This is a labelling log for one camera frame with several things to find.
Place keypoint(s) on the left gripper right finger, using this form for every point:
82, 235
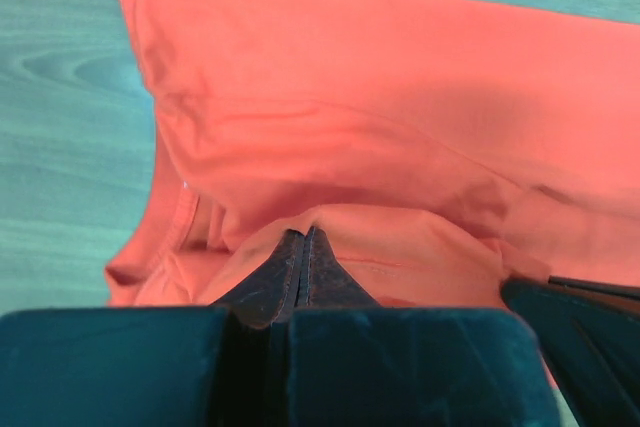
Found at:
323, 282

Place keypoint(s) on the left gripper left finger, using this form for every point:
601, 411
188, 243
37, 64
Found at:
269, 294

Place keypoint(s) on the orange t-shirt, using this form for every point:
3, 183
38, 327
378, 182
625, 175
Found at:
442, 145

